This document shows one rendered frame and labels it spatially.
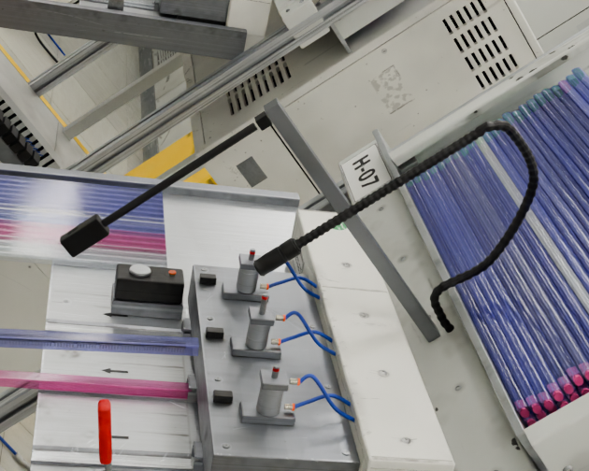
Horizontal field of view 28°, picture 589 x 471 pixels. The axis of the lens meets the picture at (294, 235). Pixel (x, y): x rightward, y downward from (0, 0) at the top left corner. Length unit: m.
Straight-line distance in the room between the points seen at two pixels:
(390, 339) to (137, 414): 0.27
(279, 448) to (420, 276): 0.37
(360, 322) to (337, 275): 0.10
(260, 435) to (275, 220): 0.57
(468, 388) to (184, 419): 0.28
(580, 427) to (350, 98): 1.49
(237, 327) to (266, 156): 1.26
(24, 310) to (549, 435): 1.75
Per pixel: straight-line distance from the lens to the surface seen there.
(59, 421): 1.16
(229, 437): 1.07
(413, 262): 1.39
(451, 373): 1.21
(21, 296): 2.61
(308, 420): 1.11
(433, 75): 2.46
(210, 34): 2.35
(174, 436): 1.16
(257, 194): 1.63
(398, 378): 1.16
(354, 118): 2.45
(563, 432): 1.04
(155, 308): 1.33
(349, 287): 1.30
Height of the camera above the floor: 1.47
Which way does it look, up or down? 9 degrees down
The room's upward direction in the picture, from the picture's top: 58 degrees clockwise
